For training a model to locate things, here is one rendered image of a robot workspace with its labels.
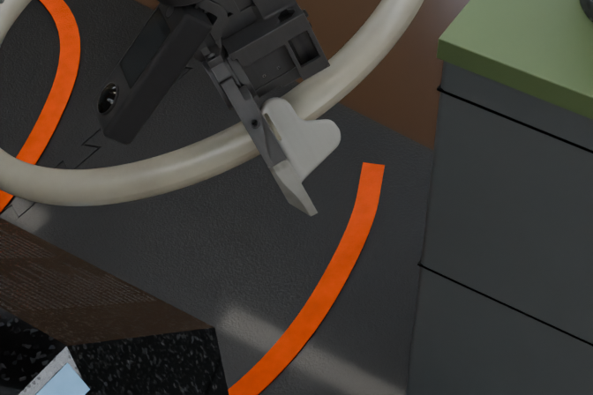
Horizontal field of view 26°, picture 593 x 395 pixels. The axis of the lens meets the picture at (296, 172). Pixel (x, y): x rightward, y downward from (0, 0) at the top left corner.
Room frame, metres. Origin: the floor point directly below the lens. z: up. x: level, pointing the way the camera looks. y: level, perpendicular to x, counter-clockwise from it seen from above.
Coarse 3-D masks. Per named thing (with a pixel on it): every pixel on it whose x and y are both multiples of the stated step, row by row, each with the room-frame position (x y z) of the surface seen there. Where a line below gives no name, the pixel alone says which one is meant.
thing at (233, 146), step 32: (384, 0) 0.80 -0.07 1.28; (416, 0) 0.80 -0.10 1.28; (0, 32) 0.97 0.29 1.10; (384, 32) 0.77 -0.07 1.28; (352, 64) 0.74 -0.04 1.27; (288, 96) 0.72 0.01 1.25; (320, 96) 0.71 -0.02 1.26; (0, 160) 0.74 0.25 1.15; (160, 160) 0.68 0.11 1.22; (192, 160) 0.68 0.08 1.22; (224, 160) 0.68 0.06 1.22; (32, 192) 0.70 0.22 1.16; (64, 192) 0.69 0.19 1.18; (96, 192) 0.68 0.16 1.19; (128, 192) 0.67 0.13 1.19; (160, 192) 0.67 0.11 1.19
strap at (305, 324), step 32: (64, 32) 2.21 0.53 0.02; (64, 64) 2.10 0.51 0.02; (64, 96) 2.00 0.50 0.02; (32, 160) 1.81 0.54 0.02; (0, 192) 1.72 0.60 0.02; (352, 224) 1.64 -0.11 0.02; (352, 256) 1.56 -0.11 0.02; (320, 288) 1.48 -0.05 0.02; (320, 320) 1.40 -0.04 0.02; (288, 352) 1.33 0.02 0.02; (256, 384) 1.26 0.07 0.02
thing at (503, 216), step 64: (448, 64) 1.21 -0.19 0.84; (448, 128) 1.20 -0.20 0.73; (512, 128) 1.16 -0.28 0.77; (576, 128) 1.11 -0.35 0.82; (448, 192) 1.19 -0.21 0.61; (512, 192) 1.15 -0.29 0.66; (576, 192) 1.10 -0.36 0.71; (448, 256) 1.19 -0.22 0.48; (512, 256) 1.14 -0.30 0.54; (576, 256) 1.09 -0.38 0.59; (448, 320) 1.18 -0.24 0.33; (512, 320) 1.13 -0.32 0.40; (576, 320) 1.08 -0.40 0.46; (448, 384) 1.17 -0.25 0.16; (512, 384) 1.12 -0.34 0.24; (576, 384) 1.07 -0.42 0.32
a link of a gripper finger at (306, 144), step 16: (272, 112) 0.67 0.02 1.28; (288, 112) 0.67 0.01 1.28; (288, 128) 0.66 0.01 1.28; (304, 128) 0.66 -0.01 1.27; (320, 128) 0.66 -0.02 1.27; (336, 128) 0.66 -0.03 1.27; (288, 144) 0.65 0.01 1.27; (304, 144) 0.65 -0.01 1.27; (320, 144) 0.66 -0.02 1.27; (336, 144) 0.66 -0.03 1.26; (288, 160) 0.64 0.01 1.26; (304, 160) 0.65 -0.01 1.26; (320, 160) 0.65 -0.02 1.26; (288, 176) 0.63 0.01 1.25; (304, 176) 0.64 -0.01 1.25; (288, 192) 0.63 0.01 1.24; (304, 192) 0.63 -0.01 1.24; (304, 208) 0.63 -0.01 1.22
